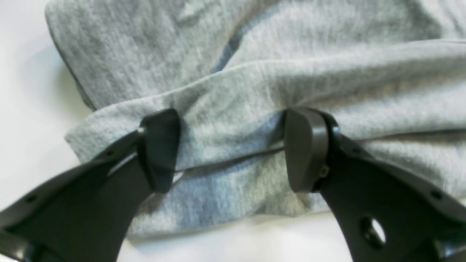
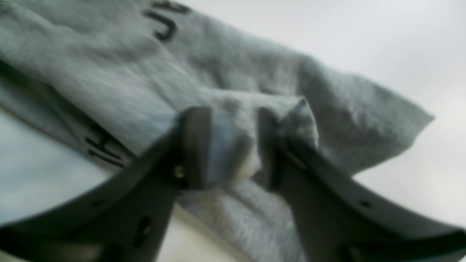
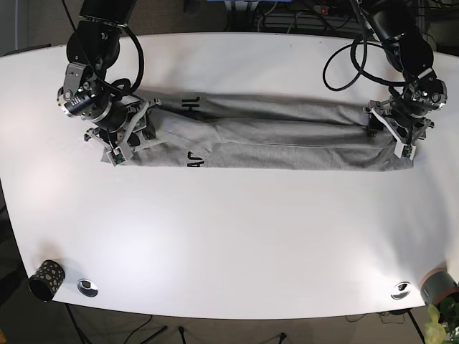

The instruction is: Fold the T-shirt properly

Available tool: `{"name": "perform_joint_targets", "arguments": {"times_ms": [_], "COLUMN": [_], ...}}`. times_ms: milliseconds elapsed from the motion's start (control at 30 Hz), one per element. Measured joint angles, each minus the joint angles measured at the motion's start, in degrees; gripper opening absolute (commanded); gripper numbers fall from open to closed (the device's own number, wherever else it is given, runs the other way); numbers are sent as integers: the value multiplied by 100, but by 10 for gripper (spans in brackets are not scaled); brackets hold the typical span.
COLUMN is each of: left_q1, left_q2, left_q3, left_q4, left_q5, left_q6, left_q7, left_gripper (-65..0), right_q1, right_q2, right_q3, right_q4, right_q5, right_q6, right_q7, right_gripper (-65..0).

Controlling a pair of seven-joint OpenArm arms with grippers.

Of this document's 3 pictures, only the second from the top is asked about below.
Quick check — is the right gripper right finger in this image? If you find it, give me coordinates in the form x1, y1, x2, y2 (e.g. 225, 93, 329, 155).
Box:
256, 108, 465, 262

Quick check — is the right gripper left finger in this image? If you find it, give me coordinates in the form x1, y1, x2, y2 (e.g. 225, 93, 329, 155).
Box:
1, 107, 212, 262

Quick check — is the heather grey T-shirt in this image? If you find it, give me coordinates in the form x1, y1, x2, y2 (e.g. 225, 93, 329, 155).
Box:
1, 0, 433, 262

